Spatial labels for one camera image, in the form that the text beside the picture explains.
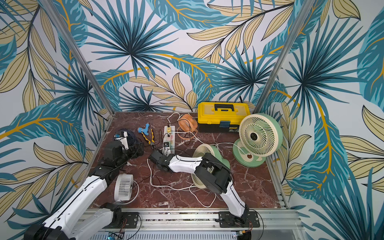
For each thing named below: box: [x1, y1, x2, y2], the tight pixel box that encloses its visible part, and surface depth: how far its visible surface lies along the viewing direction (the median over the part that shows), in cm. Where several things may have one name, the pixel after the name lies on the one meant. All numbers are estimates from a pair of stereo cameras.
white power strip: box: [162, 125, 176, 157], surface depth 98 cm
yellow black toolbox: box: [197, 101, 251, 133], surface depth 100 cm
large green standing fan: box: [232, 113, 283, 168], surface depth 79 cm
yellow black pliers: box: [141, 128, 156, 150], surface depth 103 cm
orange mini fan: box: [178, 114, 198, 133], surface depth 100 cm
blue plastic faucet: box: [137, 123, 150, 136], surface depth 108 cm
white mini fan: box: [114, 173, 134, 201], surface depth 74 cm
